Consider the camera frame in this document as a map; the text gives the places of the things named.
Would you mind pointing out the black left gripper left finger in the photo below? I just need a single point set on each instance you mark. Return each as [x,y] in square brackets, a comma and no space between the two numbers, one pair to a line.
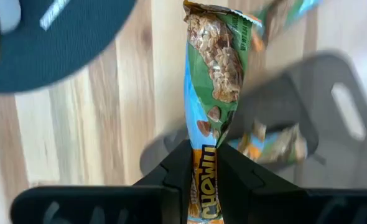
[146,205]

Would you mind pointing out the white label strip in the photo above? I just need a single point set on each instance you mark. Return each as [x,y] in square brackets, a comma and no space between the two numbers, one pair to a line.
[53,14]

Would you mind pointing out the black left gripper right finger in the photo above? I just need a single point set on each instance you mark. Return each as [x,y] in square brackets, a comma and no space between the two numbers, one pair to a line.
[264,205]

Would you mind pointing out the round dark woven placemat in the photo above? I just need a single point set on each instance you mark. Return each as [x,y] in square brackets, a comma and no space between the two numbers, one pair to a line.
[62,56]

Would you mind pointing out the orange blue green granola bar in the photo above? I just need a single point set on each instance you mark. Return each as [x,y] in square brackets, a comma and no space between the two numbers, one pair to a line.
[214,62]
[273,146]

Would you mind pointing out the grey plastic bin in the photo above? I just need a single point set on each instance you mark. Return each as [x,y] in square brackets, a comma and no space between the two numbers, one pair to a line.
[295,93]

